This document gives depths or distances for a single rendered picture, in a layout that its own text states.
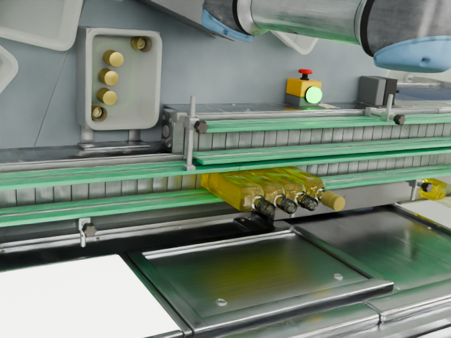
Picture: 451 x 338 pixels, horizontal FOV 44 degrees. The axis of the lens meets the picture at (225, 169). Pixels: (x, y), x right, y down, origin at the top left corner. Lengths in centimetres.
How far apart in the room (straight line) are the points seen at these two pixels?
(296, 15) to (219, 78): 53
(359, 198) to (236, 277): 67
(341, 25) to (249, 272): 54
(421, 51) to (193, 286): 60
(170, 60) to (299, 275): 61
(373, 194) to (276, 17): 86
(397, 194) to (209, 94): 71
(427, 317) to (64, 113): 90
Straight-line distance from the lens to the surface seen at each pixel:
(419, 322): 117
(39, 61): 132
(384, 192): 179
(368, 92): 175
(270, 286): 114
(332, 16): 96
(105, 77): 130
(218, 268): 119
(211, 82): 148
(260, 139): 144
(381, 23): 89
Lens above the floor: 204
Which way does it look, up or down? 55 degrees down
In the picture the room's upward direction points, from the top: 119 degrees clockwise
